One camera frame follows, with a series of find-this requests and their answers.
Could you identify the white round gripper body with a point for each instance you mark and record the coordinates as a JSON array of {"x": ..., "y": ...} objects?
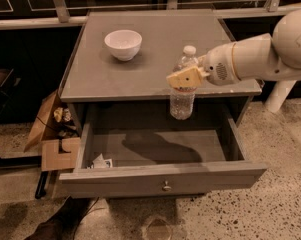
[{"x": 217, "y": 66}]

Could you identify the clear plastic water bottle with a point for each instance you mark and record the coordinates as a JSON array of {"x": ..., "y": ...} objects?
[{"x": 182, "y": 99}]

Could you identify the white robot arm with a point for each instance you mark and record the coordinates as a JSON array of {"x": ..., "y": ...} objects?
[{"x": 270, "y": 57}]

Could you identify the round metal drawer knob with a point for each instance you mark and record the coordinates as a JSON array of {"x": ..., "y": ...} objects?
[{"x": 166, "y": 187}]

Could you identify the open grey top drawer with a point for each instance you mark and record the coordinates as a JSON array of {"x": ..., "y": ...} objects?
[{"x": 147, "y": 147}]

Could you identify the white ceramic bowl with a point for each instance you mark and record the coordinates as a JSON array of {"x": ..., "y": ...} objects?
[{"x": 123, "y": 44}]

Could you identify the grey wooden nightstand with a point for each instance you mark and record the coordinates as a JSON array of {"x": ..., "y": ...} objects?
[{"x": 96, "y": 78}]

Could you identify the crumpled white paper scrap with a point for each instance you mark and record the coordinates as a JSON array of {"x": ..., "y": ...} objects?
[{"x": 100, "y": 162}]

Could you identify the brown cardboard box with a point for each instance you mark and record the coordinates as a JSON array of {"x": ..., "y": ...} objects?
[{"x": 56, "y": 153}]

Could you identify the black bar on floor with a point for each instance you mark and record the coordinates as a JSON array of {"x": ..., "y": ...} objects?
[{"x": 40, "y": 190}]

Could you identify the dark brown shoe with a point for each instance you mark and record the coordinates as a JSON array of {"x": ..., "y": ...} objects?
[{"x": 67, "y": 217}]

